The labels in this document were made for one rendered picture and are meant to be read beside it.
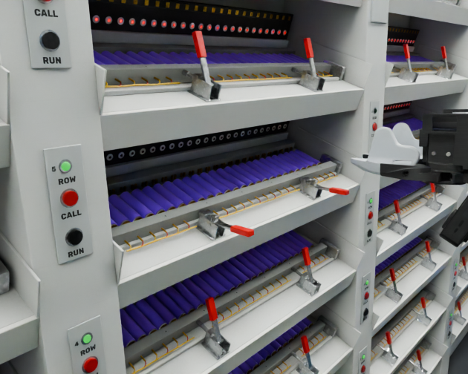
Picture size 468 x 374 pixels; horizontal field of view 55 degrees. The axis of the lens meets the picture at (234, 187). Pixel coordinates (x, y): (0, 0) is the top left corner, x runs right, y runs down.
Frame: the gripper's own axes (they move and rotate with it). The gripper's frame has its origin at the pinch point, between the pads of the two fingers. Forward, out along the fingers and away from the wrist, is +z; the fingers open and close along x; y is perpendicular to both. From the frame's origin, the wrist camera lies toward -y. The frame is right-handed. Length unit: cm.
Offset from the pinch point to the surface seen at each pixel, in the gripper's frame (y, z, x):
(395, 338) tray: -68, 23, -67
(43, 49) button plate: 15.9, 15.1, 35.8
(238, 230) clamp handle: -8.2, 12.4, 13.0
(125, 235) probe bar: -6.8, 20.7, 25.8
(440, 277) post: -60, 21, -100
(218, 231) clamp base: -9.7, 17.8, 11.6
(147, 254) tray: -9.7, 18.9, 23.9
